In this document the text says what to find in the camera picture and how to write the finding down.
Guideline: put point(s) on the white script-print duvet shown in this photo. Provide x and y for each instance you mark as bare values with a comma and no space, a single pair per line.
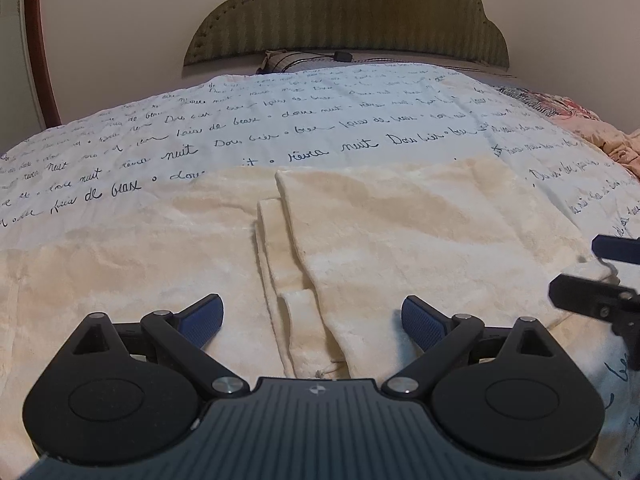
119,162

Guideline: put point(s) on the small black device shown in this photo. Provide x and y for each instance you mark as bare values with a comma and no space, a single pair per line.
342,56

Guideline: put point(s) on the olive green headboard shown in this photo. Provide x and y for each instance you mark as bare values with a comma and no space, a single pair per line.
453,28

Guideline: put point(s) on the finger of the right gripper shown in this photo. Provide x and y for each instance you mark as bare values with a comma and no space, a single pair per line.
615,248
612,304

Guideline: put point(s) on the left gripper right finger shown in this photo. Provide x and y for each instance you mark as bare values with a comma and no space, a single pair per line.
427,326

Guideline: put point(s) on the striped pillow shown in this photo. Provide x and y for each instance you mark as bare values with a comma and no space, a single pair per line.
289,61

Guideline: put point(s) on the cream fleece pants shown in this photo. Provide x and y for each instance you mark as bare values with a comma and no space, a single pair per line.
312,265

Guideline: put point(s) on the pink patterned blanket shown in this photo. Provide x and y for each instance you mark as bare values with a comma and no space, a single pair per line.
564,112

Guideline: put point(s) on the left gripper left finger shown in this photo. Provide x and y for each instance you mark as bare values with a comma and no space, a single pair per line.
199,323

